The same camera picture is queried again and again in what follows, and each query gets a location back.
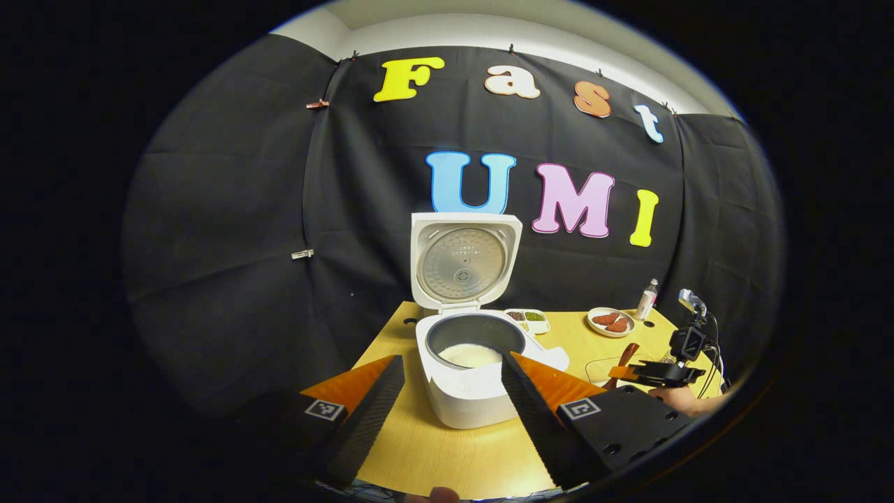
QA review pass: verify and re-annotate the black backdrop cloth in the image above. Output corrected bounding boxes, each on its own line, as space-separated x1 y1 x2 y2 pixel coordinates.
120 34 786 420

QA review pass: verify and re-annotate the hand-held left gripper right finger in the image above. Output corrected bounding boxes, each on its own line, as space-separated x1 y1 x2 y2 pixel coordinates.
501 351 699 490

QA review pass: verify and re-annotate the white rice cooker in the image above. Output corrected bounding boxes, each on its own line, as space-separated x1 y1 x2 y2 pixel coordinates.
410 212 570 430

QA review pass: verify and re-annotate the white divided dish of beans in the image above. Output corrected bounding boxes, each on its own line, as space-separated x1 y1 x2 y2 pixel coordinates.
504 308 551 335

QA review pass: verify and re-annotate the white rice portion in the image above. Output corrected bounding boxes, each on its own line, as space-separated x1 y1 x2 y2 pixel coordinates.
438 343 504 369

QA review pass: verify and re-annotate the black camera cable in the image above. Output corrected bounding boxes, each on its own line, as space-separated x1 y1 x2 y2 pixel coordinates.
698 313 727 399

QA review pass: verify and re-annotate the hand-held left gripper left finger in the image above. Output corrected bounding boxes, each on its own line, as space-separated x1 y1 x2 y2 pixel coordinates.
237 355 406 490

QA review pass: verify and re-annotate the clear bottle with pink label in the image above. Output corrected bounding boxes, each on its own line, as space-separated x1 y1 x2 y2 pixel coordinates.
635 279 659 321

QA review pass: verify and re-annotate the white round plate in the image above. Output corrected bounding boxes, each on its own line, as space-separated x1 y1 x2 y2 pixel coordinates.
587 307 636 339

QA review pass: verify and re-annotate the brown wooden spoon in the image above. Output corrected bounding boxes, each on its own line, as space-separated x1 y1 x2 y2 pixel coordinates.
602 342 640 391

